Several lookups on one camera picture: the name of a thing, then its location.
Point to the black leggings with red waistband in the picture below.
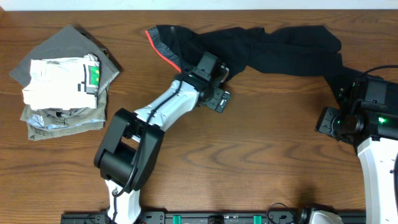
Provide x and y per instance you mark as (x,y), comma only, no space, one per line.
(303,51)

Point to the white folded printed shirt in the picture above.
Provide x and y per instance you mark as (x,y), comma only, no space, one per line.
(64,83)

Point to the olive folded garment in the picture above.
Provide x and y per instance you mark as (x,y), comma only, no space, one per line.
(54,123)

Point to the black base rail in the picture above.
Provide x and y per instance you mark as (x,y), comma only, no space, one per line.
(186,218)

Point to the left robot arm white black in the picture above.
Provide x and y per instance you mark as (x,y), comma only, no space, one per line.
(129,150)

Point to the grey folded shirt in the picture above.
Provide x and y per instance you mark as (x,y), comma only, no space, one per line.
(71,41)

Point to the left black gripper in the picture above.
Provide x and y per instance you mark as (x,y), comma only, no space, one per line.
(216,99)

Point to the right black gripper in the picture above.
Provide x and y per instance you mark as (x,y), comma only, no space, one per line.
(324,123)

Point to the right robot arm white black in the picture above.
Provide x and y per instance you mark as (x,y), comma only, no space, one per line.
(374,138)

